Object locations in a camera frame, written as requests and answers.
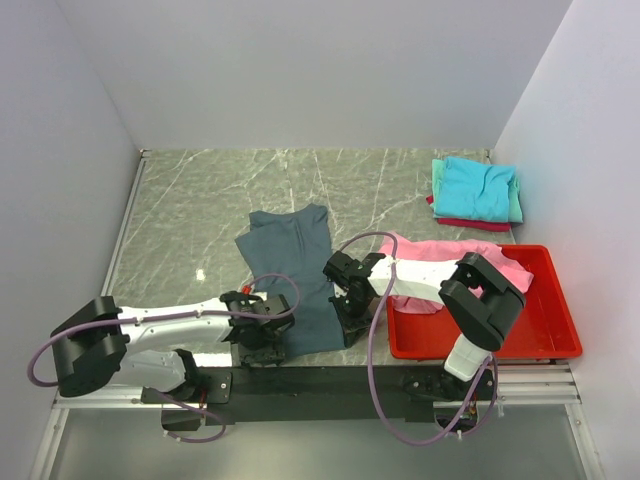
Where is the red plastic bin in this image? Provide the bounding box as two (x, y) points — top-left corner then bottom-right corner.
(387, 244), (582, 361)

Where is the crimson folded t shirt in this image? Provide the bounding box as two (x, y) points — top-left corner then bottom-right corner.
(436, 217), (511, 233)

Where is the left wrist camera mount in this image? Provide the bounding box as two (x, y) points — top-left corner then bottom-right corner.
(241, 285), (290, 318)

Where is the pink t shirt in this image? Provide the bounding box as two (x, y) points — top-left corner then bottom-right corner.
(392, 233), (534, 314)

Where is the teal green folded t shirt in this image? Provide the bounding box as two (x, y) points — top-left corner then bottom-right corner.
(430, 159), (526, 224)

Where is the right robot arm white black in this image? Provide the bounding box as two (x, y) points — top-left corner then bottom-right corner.
(323, 252), (526, 382)

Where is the cyan folded t shirt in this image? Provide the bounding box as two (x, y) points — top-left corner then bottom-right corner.
(433, 155), (517, 221)

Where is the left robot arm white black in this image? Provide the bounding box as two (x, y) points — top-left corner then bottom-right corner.
(51, 291), (295, 400)

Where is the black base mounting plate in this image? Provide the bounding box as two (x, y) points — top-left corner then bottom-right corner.
(139, 364), (501, 426)

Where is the aluminium extrusion rail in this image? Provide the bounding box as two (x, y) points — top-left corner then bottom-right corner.
(29, 363), (585, 479)

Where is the slate blue t shirt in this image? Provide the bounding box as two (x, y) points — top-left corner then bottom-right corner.
(235, 204), (345, 357)

